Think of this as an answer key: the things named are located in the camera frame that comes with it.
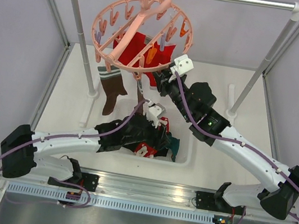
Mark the white perforated basket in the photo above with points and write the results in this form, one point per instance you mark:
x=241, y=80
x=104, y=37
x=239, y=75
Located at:
x=177, y=126

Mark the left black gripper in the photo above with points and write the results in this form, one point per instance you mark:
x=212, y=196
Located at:
x=158, y=142

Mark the black sock white stripes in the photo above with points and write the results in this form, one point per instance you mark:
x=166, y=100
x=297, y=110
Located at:
x=161, y=152

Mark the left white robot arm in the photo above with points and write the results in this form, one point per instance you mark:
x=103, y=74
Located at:
x=25, y=150

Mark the white slotted cable duct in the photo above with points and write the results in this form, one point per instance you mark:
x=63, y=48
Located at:
x=111, y=203

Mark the metal drying rack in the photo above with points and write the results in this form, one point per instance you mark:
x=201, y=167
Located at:
x=293, y=7

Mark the red santa sock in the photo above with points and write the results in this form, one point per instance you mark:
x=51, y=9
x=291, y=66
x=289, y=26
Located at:
x=144, y=150
x=163, y=124

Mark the pink round clip hanger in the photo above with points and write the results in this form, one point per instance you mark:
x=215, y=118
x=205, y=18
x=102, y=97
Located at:
x=135, y=35

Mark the metal base rail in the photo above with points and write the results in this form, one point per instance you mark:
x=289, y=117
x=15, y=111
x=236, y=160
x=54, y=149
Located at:
x=145, y=190

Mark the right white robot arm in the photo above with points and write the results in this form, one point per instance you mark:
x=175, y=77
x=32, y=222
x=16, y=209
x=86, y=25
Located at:
x=278, y=187

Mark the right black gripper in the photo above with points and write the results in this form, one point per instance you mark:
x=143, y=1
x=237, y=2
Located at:
x=162, y=79

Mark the brown striped sock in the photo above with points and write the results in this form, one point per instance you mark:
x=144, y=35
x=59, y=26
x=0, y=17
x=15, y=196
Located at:
x=112, y=83
x=140, y=94

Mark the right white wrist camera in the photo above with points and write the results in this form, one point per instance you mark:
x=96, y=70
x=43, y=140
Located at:
x=182, y=65

